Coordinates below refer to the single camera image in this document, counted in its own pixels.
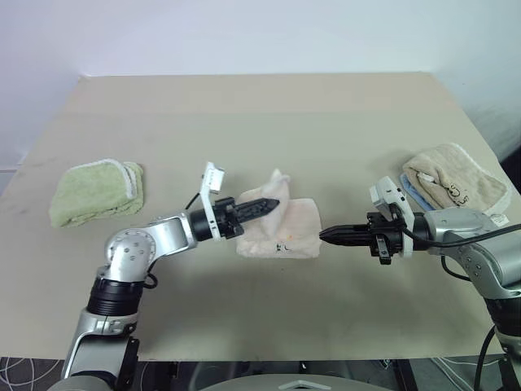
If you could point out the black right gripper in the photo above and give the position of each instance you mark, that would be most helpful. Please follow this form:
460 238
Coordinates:
384 232

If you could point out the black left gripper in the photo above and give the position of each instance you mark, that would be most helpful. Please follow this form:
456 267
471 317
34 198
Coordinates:
230 218

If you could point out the pink towel with print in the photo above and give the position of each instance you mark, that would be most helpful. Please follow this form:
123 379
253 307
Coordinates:
297 228

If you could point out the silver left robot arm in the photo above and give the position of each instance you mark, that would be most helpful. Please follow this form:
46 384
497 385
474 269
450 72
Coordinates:
130 248

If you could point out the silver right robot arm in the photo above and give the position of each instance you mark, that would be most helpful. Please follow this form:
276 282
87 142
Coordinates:
468 228

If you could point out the blue folded towel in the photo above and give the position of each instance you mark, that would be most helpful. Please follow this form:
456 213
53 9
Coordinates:
412 190

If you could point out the beige folded towel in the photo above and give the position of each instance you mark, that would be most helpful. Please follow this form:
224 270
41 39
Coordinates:
456 171

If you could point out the green folded towel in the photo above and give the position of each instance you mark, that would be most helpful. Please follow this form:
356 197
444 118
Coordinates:
93 191

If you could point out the grey robot torso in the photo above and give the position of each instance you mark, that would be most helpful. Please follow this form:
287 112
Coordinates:
301 380

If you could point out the black patterned floor mat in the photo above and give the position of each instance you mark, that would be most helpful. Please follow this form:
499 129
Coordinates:
28 374

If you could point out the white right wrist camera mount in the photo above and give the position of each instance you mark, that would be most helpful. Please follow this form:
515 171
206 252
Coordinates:
386 195

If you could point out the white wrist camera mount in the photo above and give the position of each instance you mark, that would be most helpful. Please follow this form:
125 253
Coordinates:
212 177
386 195

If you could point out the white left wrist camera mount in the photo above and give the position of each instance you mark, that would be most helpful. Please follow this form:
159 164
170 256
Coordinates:
212 177

